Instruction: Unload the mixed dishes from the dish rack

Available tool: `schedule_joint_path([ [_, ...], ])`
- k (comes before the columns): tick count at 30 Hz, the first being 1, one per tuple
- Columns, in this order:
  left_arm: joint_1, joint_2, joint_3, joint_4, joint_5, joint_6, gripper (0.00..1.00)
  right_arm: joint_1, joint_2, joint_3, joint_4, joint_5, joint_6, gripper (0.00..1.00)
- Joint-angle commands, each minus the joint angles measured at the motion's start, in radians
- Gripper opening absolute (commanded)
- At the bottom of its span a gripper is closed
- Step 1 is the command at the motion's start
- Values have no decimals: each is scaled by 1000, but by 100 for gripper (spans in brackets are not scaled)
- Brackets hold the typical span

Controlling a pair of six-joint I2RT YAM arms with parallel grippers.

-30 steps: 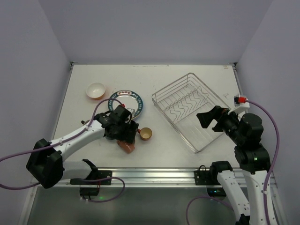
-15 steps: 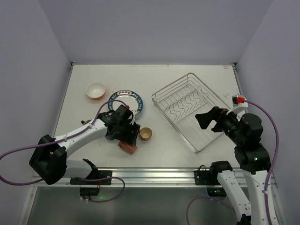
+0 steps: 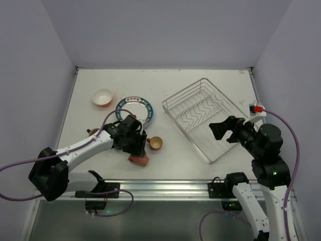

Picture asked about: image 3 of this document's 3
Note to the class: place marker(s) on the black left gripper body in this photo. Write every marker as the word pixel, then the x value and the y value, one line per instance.
pixel 137 149

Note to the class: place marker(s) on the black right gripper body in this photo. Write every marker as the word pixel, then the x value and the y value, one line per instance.
pixel 232 129

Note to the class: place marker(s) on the green rimmed printed plate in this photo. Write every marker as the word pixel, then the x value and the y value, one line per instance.
pixel 135 105

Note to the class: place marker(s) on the orange red mug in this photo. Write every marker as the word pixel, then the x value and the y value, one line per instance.
pixel 155 143

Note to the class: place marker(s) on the pink mug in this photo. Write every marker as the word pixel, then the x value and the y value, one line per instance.
pixel 140 161

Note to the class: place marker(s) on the black mug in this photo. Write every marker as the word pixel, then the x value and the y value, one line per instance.
pixel 92 131

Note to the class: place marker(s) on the orange bowl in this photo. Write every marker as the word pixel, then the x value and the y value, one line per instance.
pixel 102 97

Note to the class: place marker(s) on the light blue plate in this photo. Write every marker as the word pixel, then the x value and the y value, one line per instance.
pixel 150 114

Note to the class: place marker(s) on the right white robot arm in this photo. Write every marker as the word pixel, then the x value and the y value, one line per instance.
pixel 271 172

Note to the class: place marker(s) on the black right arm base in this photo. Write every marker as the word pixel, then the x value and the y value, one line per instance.
pixel 220 190

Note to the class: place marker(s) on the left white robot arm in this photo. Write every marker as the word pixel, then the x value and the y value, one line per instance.
pixel 52 172

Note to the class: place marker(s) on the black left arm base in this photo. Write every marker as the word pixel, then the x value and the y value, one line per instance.
pixel 98 200

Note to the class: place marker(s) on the metal wire dish rack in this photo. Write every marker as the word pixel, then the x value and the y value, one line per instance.
pixel 193 108

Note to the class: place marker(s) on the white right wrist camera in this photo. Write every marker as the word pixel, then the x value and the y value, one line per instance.
pixel 257 113

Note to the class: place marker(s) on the aluminium mounting rail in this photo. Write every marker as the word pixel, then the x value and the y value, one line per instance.
pixel 169 190

